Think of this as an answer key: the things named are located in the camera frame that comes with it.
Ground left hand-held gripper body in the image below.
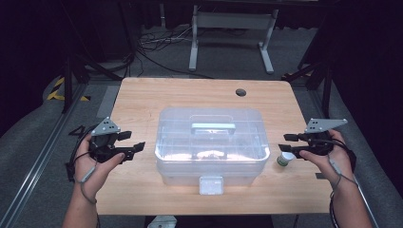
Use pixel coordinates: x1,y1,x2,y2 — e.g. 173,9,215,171
88,116,134,164

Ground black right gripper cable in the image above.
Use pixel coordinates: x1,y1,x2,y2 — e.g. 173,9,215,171
328,136,358,228

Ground grey left wrist strap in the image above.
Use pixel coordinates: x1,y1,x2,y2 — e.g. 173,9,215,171
73,160,99,205

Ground person's left hand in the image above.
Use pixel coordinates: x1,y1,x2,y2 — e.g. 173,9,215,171
73,132,126,201

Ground bundle of floor cables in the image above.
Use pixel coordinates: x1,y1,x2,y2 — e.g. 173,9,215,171
135,24,217,80

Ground grey metal desk frame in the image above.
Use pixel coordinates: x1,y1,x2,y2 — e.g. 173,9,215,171
188,4,280,76

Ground grey wrist strap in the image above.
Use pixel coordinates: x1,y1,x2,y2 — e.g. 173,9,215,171
327,154,359,192
73,160,99,205

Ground aluminium floor rail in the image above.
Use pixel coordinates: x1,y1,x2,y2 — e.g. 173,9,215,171
0,83,89,228
307,88,382,228

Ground clear plastic storage box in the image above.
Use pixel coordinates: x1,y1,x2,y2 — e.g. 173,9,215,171
154,106,272,196

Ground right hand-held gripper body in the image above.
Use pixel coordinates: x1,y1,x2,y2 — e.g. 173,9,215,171
297,118,349,158

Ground grey right wrist strap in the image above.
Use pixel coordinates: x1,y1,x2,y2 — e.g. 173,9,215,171
327,154,359,192

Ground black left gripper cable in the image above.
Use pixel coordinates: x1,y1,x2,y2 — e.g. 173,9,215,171
64,126,97,183

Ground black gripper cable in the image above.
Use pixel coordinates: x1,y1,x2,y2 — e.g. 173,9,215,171
64,126,97,183
328,136,358,228

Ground person's right hand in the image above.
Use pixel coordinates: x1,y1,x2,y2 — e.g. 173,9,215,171
298,128,356,188

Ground black metal stand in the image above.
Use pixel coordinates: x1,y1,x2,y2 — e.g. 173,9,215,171
280,59,335,121
60,52,125,115

